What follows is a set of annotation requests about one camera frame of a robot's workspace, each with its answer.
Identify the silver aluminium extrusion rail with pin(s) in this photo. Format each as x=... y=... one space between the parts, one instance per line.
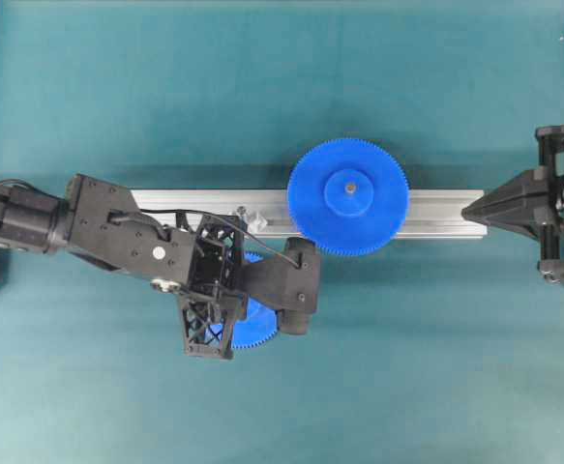
x=432 y=213

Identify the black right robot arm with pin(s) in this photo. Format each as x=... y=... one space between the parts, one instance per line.
x=101 y=224

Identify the opposite black gripper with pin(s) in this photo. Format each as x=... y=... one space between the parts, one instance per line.
x=529 y=189

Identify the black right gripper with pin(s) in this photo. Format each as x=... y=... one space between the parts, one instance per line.
x=217 y=259

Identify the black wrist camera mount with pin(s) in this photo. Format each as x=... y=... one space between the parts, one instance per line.
x=287 y=284

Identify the small blue gear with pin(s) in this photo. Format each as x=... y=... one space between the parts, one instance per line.
x=255 y=328

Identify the large blue gear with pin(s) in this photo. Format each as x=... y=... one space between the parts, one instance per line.
x=349 y=196

